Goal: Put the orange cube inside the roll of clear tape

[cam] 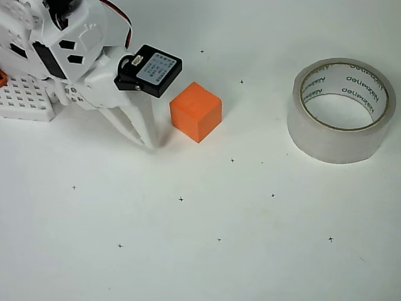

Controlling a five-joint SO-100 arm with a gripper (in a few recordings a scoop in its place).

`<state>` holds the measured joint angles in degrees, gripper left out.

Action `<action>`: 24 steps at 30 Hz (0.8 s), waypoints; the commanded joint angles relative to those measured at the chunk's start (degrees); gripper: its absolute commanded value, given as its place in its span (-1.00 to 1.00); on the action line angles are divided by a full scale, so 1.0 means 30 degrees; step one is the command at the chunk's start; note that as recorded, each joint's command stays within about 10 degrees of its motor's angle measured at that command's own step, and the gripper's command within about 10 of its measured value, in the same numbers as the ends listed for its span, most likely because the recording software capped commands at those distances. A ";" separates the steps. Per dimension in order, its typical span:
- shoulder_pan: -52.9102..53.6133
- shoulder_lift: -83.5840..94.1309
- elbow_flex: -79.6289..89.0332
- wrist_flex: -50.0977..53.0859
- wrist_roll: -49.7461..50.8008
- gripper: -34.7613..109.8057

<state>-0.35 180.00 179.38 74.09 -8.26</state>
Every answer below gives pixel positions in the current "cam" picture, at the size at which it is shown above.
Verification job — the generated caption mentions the orange cube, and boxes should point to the orange cube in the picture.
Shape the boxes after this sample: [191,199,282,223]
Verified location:
[169,82,222,144]

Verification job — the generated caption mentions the clear packing tape roll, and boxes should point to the clear packing tape roll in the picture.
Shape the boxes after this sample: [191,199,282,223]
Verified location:
[287,57,397,164]

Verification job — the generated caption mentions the white perforated base plate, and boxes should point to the white perforated base plate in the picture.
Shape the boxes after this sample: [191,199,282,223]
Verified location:
[0,75,56,123]

